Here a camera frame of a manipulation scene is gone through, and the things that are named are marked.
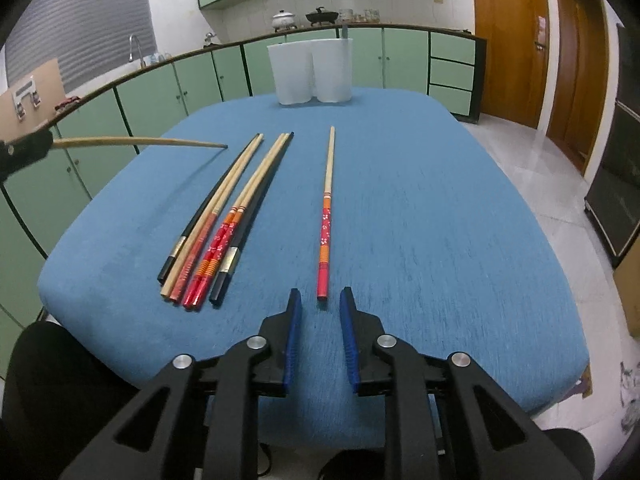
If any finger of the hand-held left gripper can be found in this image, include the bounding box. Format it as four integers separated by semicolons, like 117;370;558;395
0;127;54;182

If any blue tablecloth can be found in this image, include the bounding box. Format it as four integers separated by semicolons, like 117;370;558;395
37;87;591;448

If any wooden chopstick red patterned band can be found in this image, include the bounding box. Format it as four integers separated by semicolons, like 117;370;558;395
170;135;264;303
159;135;262;298

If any wooden door with frame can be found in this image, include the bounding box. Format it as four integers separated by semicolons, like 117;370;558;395
545;0;611;176

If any grey window blind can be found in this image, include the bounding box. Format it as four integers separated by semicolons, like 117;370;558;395
0;0;151;91

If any cardboard sheet with white print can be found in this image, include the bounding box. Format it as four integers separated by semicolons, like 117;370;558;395
0;57;67;143

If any person's left leg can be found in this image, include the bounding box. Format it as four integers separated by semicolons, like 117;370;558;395
0;320;146;480

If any white utensil holder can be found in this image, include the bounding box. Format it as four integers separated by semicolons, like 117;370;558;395
266;36;354;107

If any row of glass jars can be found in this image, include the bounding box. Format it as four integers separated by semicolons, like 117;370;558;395
340;8;383;23

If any red floral chopstick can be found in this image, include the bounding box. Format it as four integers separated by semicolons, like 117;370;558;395
192;133;292;309
316;126;336;302
51;135;229;151
183;133;286;308

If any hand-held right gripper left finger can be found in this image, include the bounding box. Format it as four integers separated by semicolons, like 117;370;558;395
57;288;303;480

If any metal sink faucet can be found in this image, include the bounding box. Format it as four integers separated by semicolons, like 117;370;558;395
127;34;148;68

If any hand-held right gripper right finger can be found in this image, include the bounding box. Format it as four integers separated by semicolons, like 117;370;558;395
340;287;583;480

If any black glass-front cabinet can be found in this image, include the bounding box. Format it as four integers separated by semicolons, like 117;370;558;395
584;22;640;268

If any black wok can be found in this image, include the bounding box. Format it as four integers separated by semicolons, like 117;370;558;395
305;6;341;27

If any person's right leg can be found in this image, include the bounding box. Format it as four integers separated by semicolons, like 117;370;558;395
537;427;598;480

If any person's leg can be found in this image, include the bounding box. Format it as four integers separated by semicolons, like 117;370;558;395
0;320;146;480
537;427;598;480

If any brown cardboard box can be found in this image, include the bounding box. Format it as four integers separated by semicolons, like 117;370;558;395
612;255;640;341

